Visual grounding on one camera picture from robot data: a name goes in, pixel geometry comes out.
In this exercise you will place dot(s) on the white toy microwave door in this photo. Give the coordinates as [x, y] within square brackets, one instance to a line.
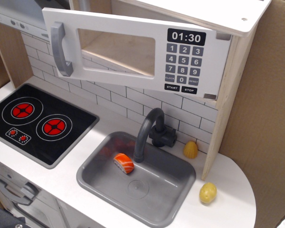
[151, 54]

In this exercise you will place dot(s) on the grey microwave door handle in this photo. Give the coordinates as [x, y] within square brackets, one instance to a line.
[57, 34]

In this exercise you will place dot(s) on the dark grey toy faucet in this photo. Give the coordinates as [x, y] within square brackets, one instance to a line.
[153, 127]

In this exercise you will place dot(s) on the salmon sushi toy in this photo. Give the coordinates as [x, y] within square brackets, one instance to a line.
[124, 163]

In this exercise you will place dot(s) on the grey toy sink basin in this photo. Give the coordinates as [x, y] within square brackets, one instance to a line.
[152, 193]

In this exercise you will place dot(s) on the black toy stove top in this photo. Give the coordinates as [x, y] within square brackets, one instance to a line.
[42, 126]

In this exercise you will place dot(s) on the yellow toy potato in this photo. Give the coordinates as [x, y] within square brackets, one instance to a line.
[207, 192]

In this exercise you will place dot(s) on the brown cardboard panel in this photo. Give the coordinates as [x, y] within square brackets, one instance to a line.
[255, 134]

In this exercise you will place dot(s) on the wooden toy kitchen cabinet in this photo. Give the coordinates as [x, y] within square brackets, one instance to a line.
[237, 17]

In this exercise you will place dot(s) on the white toy oven door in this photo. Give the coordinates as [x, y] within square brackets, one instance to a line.
[42, 213]

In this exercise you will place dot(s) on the grey range hood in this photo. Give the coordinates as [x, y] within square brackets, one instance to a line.
[25, 15]

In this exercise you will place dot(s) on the grey oven door handle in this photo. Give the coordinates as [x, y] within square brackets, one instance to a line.
[24, 196]

